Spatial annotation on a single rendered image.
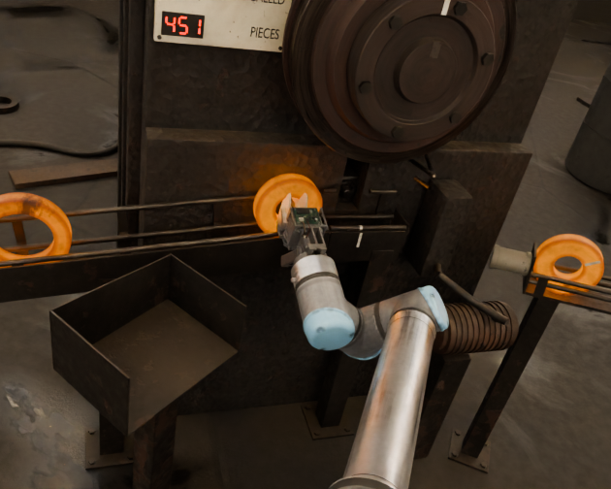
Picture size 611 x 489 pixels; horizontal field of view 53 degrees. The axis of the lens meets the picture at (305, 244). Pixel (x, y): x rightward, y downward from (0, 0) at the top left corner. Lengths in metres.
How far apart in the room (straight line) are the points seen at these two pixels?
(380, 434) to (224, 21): 0.82
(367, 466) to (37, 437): 1.18
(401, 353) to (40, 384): 1.22
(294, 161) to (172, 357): 0.51
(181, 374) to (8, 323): 1.10
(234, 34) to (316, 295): 0.54
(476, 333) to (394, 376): 0.64
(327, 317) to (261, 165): 0.42
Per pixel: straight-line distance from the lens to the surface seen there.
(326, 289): 1.15
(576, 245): 1.55
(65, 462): 1.79
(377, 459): 0.84
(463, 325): 1.56
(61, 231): 1.32
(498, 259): 1.56
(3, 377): 2.01
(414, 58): 1.17
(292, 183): 1.33
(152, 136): 1.32
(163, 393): 1.13
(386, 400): 0.93
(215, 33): 1.28
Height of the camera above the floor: 1.44
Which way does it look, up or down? 33 degrees down
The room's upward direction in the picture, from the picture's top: 12 degrees clockwise
